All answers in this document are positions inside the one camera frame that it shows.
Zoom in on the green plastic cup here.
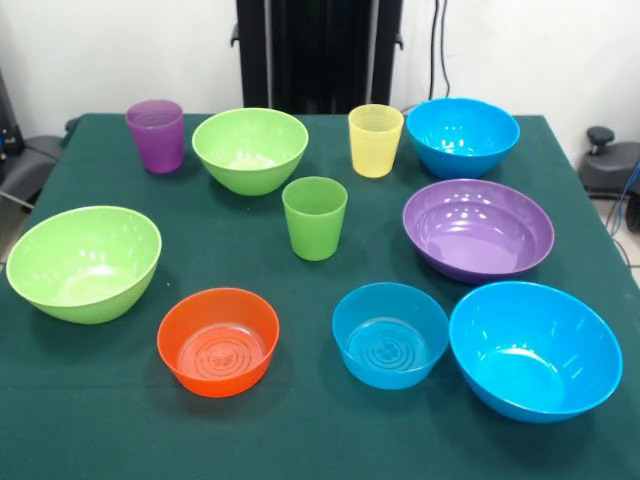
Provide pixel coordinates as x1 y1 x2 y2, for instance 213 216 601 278
281 176 349 262

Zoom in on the small blue plastic bowl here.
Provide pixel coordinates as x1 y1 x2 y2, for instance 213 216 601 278
331 282 450 391

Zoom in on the small orange plastic bowl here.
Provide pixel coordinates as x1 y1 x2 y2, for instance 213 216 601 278
156 287 281 399

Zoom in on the yellow plastic cup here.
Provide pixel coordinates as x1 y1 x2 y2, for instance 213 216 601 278
348 103 405 179

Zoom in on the green plastic bowl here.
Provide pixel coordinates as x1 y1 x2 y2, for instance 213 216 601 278
5 205 163 325
191 107 310 197

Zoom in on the purple plastic bowl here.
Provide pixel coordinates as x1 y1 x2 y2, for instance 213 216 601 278
402 178 556 285

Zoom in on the purple plastic cup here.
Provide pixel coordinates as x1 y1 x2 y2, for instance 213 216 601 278
124 98 185 175

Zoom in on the dark green tablecloth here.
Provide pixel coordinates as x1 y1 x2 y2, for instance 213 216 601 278
0 112 640 480

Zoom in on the grey wheeled base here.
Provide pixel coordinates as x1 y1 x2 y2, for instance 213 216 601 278
0 134 64 211

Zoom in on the grey base with black knob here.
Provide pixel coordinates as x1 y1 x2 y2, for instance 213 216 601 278
579 125 640 201

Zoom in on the black equipment casing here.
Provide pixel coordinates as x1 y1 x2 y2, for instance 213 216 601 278
0 67 25 186

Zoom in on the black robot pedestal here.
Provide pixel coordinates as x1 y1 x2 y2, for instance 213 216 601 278
230 0 404 117

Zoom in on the black wall cable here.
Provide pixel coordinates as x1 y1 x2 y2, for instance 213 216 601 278
428 0 455 101

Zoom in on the blue cable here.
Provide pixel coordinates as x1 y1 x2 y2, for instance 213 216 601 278
607 159 640 236

